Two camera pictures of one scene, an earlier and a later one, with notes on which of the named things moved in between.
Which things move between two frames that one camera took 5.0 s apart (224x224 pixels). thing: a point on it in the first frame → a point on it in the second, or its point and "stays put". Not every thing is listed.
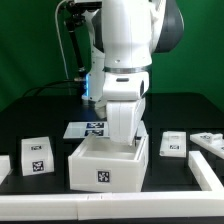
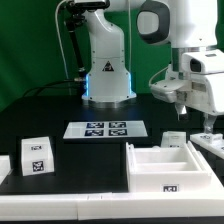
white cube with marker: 37,156 stays put
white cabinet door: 209,142 stays put
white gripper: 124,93 → 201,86
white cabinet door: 173,144 stays put
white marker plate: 82,129 stays put
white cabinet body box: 100,165 → 165,169
